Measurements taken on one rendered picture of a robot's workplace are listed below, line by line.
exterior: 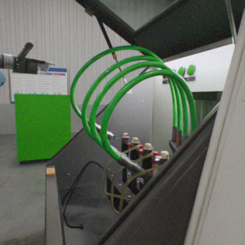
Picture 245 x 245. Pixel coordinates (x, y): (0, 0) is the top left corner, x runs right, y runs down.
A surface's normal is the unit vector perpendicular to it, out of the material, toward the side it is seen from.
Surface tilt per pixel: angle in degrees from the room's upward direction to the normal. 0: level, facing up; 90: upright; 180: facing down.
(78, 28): 90
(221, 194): 76
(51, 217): 0
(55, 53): 90
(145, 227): 90
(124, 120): 90
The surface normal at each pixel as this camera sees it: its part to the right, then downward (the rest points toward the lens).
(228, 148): -0.90, -0.21
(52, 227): 0.02, -0.99
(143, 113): 0.37, 0.11
